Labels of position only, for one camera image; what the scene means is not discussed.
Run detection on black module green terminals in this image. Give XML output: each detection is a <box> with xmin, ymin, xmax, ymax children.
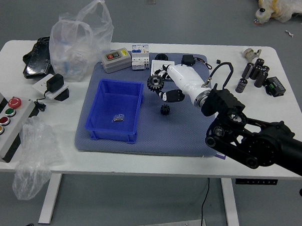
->
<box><xmin>263</xmin><ymin>75</ymin><xmax>286</xmax><ymax>98</ymax></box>

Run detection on blue plastic box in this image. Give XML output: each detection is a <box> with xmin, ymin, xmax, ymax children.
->
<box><xmin>82</xmin><ymin>77</ymin><xmax>147</xmax><ymax>147</ymax></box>

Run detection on white table leg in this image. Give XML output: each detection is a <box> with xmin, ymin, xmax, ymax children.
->
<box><xmin>36</xmin><ymin>173</ymin><xmax>65</xmax><ymax>225</ymax></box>
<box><xmin>220</xmin><ymin>178</ymin><xmax>241</xmax><ymax>226</ymax></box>

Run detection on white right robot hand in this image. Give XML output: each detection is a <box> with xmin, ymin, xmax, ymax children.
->
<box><xmin>152</xmin><ymin>62</ymin><xmax>213</xmax><ymax>105</ymax></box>

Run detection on big black gear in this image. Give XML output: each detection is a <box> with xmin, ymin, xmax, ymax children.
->
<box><xmin>146</xmin><ymin>74</ymin><xmax>165</xmax><ymax>93</ymax></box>

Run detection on white wall switch plate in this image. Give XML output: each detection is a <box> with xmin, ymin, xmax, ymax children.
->
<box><xmin>150</xmin><ymin>58</ymin><xmax>176</xmax><ymax>77</ymax></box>

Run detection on small black gear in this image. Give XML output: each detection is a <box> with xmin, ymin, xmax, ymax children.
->
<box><xmin>159</xmin><ymin>104</ymin><xmax>172</xmax><ymax>116</ymax></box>

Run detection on black socket base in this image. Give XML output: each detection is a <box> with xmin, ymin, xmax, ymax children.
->
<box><xmin>53</xmin><ymin>88</ymin><xmax>70</xmax><ymax>103</ymax></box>

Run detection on black table control panel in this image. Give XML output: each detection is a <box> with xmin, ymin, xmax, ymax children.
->
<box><xmin>235</xmin><ymin>177</ymin><xmax>279</xmax><ymax>187</ymax></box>

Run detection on black keyboard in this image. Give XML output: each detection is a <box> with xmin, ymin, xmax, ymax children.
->
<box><xmin>22</xmin><ymin>36</ymin><xmax>55</xmax><ymax>80</ymax></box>

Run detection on black servo with wires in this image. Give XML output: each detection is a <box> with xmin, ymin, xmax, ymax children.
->
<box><xmin>181</xmin><ymin>53</ymin><xmax>214</xmax><ymax>72</ymax></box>

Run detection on grey control box coloured buttons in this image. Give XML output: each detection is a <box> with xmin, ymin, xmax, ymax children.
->
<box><xmin>0</xmin><ymin>87</ymin><xmax>39</xmax><ymax>164</ymax></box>

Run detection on white circuit breaker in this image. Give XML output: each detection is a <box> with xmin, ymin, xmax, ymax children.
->
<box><xmin>130</xmin><ymin>42</ymin><xmax>151</xmax><ymax>72</ymax></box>

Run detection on blue-grey mat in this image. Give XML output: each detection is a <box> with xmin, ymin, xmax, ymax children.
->
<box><xmin>70</xmin><ymin>49</ymin><xmax>219</xmax><ymax>164</ymax></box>

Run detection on white socket plate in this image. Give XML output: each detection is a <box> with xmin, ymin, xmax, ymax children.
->
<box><xmin>31</xmin><ymin>73</ymin><xmax>70</xmax><ymax>101</ymax></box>

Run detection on grey metal connector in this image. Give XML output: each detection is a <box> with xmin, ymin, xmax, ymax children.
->
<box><xmin>242</xmin><ymin>47</ymin><xmax>262</xmax><ymax>62</ymax></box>

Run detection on grey push-button switch box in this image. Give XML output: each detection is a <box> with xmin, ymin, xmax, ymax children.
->
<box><xmin>100</xmin><ymin>47</ymin><xmax>134</xmax><ymax>75</ymax></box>

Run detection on crumpled clear plastic wrap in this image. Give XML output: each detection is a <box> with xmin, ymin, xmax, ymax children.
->
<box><xmin>10</xmin><ymin>114</ymin><xmax>67</xmax><ymax>202</ymax></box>

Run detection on black power adapter with cord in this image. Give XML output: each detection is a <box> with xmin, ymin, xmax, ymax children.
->
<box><xmin>33</xmin><ymin>73</ymin><xmax>66</xmax><ymax>113</ymax></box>

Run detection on large clear plastic bag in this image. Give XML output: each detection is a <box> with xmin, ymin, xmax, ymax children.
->
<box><xmin>47</xmin><ymin>0</ymin><xmax>117</xmax><ymax>84</ymax></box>

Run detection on black hanging cable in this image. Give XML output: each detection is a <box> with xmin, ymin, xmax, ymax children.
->
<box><xmin>198</xmin><ymin>177</ymin><xmax>212</xmax><ymax>226</ymax></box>

